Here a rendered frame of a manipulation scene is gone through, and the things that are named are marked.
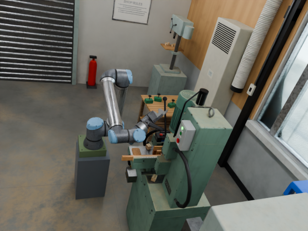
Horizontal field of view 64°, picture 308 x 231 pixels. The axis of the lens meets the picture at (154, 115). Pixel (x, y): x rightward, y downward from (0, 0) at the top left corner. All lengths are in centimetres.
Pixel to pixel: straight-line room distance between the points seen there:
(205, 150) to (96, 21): 346
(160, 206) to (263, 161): 166
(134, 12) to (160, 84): 133
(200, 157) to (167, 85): 275
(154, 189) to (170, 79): 253
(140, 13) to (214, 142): 346
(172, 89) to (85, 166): 231
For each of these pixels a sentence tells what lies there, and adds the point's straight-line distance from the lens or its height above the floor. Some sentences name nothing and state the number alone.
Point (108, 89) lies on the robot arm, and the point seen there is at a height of 140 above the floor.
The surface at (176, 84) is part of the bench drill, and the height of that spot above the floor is 57.
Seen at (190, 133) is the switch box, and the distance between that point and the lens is 145.
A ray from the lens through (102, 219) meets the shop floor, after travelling 271.
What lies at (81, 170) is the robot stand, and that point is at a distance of 252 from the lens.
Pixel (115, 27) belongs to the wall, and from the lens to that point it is 462.
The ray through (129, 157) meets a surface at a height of 93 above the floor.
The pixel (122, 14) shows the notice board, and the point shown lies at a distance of 457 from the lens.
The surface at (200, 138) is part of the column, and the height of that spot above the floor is 144.
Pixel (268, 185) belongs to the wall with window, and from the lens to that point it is 318.
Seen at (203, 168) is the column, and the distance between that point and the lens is 166.
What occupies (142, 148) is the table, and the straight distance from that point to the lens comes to 211.
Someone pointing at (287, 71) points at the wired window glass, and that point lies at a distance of 305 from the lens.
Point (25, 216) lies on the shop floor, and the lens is 278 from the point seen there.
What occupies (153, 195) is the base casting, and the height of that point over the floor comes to 80.
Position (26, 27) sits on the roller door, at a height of 95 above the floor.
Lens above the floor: 224
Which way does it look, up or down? 32 degrees down
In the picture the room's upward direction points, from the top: 14 degrees clockwise
